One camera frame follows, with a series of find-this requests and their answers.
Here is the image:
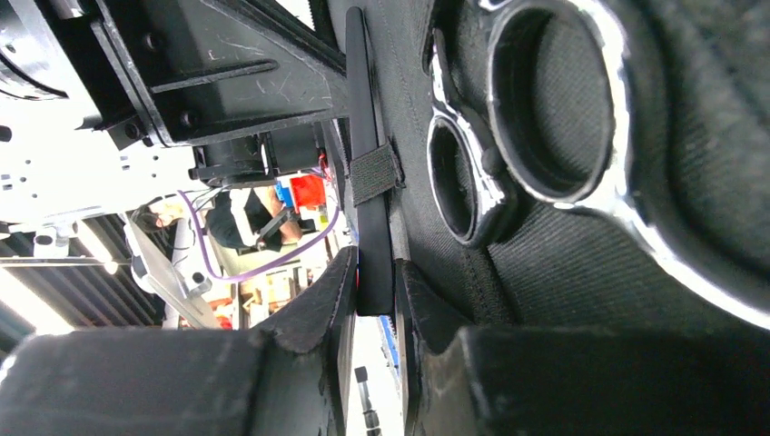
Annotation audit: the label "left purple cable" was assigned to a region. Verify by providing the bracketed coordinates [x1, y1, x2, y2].
[177, 189, 342, 284]

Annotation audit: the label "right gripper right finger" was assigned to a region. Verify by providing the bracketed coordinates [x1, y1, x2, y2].
[394, 260, 769, 435]

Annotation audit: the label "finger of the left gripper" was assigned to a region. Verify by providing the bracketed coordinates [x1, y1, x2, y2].
[92, 1, 349, 146]

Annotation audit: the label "silver scissors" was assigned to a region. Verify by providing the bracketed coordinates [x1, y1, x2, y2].
[421, 1, 769, 329]

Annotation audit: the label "black hair clip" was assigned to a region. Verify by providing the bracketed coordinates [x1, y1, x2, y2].
[345, 6, 395, 316]

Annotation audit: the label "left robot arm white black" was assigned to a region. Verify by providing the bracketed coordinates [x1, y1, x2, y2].
[1, 1, 349, 235]

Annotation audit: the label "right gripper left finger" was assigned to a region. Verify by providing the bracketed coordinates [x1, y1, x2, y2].
[1, 246, 359, 435]

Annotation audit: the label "black zip tool case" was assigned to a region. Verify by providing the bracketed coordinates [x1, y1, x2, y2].
[324, 0, 770, 338]

